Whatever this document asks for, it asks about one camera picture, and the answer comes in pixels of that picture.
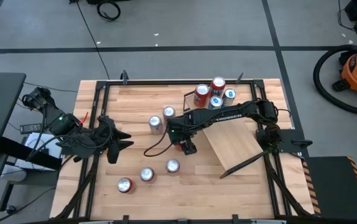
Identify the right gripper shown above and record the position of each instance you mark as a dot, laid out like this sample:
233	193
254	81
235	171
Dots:
180	132

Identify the silver Diet Coke can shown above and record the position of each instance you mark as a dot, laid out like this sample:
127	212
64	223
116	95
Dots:
168	112
155	123

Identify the black aluminium table frame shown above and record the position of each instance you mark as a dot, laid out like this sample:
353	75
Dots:
166	82

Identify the red tag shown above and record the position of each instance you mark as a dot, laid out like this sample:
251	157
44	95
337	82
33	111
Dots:
85	117

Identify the wooden shelf with black legs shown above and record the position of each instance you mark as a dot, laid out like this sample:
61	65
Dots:
231	146

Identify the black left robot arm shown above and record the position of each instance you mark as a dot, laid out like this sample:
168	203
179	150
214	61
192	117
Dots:
63	123

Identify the black power adapter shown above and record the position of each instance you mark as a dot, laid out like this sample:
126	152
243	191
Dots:
30	128

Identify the orange Fanta can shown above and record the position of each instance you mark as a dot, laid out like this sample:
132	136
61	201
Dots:
201	96

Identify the blue silver Red Bull can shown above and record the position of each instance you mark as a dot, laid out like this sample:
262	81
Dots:
216	102
229	95

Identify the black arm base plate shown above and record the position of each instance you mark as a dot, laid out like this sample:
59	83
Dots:
290	137

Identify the black mat hazard stripes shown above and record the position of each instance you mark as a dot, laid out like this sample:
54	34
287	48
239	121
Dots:
337	186

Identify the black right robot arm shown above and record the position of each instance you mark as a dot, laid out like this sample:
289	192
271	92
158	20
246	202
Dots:
228	117

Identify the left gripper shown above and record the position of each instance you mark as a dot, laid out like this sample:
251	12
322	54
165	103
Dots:
108	137

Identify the black frame clamp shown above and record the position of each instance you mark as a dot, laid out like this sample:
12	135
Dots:
124	77
125	219
240	78
235	219

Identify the white bracket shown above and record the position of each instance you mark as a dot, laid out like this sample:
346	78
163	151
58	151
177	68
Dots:
268	221
97	222

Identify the white box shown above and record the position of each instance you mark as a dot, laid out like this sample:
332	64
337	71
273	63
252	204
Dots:
37	140

